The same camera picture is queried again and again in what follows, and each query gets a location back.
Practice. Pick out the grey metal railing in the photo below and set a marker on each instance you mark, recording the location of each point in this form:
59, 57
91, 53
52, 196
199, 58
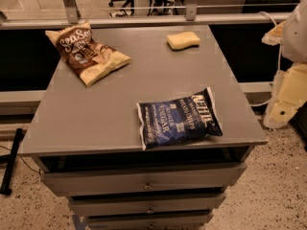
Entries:
49, 14

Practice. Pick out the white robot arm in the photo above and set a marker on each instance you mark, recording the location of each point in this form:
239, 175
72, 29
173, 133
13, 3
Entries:
289, 88

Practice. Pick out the yellow sponge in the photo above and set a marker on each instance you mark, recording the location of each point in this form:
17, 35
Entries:
183, 40

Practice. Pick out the black stand leg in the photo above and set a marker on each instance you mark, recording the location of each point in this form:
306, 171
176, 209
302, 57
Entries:
9, 160

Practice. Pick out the top grey drawer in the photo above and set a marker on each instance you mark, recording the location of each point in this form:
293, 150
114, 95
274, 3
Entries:
143, 179

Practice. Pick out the grey drawer cabinet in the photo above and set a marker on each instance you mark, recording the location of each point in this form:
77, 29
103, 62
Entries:
80, 129

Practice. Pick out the blue Kettle chip bag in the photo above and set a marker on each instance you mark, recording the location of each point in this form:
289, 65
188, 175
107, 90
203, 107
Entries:
168, 123

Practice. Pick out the bottom grey drawer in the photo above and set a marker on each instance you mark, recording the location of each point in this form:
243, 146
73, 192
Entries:
148, 222

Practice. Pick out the brown sea salt chip bag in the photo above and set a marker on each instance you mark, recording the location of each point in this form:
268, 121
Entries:
89, 60

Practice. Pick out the grey drawer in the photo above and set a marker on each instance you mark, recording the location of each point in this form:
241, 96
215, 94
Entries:
146, 204
143, 179
148, 222

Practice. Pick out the middle grey drawer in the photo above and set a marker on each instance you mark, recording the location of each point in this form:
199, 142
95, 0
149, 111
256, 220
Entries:
146, 204

